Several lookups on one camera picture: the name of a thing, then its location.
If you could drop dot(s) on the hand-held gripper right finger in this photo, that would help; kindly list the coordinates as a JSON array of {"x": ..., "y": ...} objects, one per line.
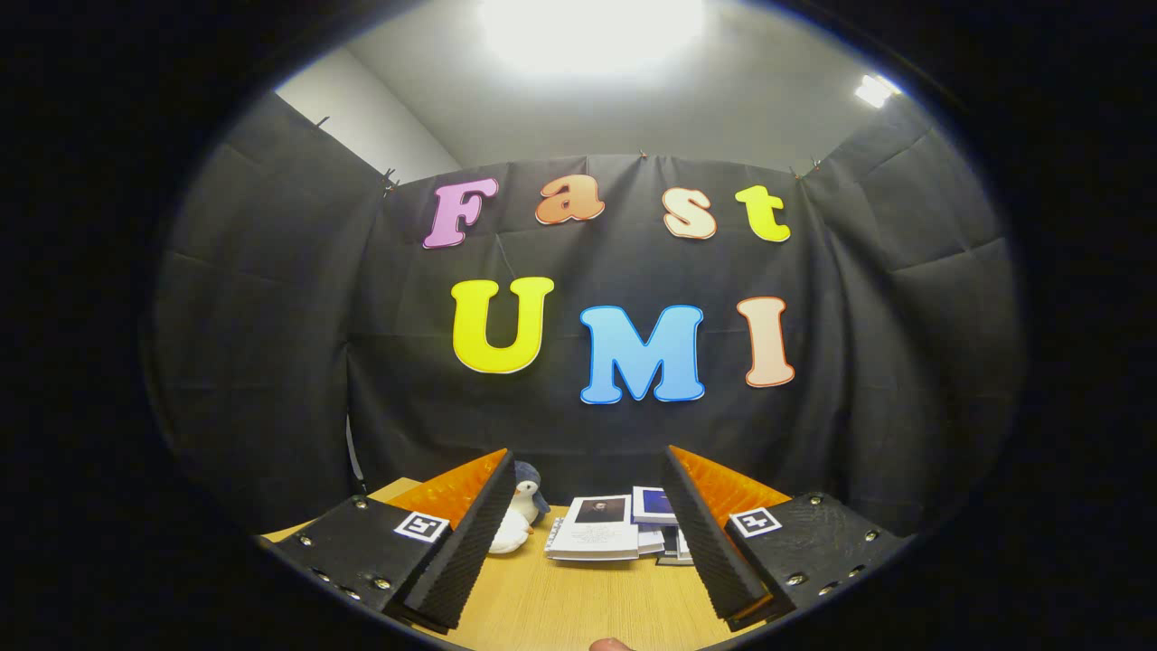
[{"x": 714, "y": 561}]

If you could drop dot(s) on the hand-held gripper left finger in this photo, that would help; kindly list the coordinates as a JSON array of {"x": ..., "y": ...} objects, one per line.
[{"x": 456, "y": 561}]

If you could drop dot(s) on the pale cover book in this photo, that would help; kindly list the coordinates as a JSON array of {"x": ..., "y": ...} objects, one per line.
[{"x": 681, "y": 542}]

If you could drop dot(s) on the dark cover book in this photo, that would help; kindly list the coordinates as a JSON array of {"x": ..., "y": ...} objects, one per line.
[{"x": 671, "y": 561}]

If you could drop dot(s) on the white plush toy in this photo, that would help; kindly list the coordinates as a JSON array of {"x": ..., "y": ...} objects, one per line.
[{"x": 508, "y": 533}]

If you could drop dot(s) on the blue cover book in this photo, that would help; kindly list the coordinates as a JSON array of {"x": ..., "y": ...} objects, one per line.
[{"x": 653, "y": 504}]

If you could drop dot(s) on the penguin plush toy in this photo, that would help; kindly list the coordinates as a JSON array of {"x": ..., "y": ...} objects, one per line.
[{"x": 527, "y": 493}]

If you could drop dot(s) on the white book with portrait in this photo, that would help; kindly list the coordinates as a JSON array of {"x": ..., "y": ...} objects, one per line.
[{"x": 592, "y": 538}]

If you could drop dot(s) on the small ceiling light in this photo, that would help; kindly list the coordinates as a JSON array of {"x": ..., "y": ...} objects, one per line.
[{"x": 875, "y": 90}]

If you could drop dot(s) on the large ceiling light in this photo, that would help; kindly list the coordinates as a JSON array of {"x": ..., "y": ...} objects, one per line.
[{"x": 592, "y": 32}]

